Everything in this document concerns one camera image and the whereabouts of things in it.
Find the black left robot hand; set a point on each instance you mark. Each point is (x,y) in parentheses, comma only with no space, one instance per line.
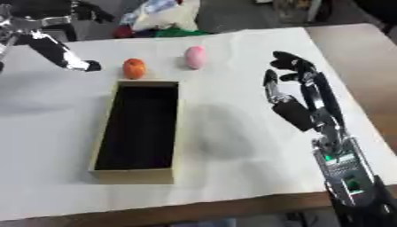
(51,51)

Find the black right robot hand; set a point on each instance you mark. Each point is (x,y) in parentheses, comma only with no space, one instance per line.
(294,113)

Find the tan cardboard box black inside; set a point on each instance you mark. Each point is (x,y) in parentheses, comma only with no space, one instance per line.
(138,130)

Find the red bag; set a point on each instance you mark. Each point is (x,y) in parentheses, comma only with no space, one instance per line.
(123,32)

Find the orange red toy apple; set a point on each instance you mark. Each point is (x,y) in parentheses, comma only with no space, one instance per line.
(134,68)

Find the pink toy peach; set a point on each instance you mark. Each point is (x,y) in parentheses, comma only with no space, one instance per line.
(195,57)

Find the white bag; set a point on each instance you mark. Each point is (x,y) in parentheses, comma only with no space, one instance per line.
(165,14)

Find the green cloth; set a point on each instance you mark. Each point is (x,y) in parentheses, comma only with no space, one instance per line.
(178,32)

